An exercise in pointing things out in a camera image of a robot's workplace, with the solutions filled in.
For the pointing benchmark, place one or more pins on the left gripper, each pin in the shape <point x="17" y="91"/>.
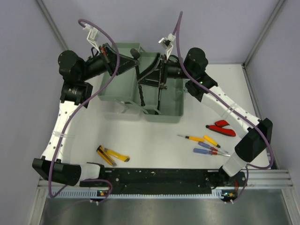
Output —
<point x="108" y="57"/>

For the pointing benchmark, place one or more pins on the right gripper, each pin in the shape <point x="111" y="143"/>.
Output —
<point x="152" y="78"/>

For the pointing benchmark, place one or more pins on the small black handled hammer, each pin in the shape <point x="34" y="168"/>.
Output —
<point x="161" y="88"/>

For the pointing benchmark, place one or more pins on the green toolbox with clear lid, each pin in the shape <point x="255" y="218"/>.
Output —
<point x="126" y="99"/>

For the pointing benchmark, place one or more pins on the red handled pliers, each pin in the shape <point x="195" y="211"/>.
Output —
<point x="219" y="127"/>

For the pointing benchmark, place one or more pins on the yellow handled screwdriver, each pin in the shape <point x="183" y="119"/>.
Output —
<point x="210" y="140"/>

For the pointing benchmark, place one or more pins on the yellow black utility knife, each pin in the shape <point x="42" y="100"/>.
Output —
<point x="105" y="156"/>

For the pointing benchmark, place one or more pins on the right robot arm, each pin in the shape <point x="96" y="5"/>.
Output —
<point x="255" y="133"/>

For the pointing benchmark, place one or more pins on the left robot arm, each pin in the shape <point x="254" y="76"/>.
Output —
<point x="54" y="164"/>

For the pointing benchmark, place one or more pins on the blue screwdriver upper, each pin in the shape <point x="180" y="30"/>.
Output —
<point x="208" y="147"/>

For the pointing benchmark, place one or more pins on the blue screwdriver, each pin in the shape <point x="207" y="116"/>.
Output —
<point x="208" y="152"/>
<point x="208" y="147"/>

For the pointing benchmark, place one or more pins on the blue screwdriver lower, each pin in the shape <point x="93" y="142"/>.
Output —
<point x="208" y="152"/>

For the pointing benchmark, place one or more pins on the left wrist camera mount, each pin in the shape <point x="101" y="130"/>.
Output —
<point x="92" y="36"/>

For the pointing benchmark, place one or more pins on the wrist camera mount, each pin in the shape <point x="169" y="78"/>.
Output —
<point x="92" y="36"/>
<point x="167" y="44"/>

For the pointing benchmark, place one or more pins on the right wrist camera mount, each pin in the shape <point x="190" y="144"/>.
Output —
<point x="167" y="44"/>

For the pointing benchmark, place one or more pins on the orange handled screwdriver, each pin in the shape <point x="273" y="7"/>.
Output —
<point x="192" y="138"/>

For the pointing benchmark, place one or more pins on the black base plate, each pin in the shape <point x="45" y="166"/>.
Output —
<point x="157" y="189"/>

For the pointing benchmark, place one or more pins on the white cable duct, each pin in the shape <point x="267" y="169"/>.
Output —
<point x="97" y="194"/>

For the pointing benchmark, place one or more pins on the aluminium frame rail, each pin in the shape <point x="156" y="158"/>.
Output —
<point x="269" y="180"/>

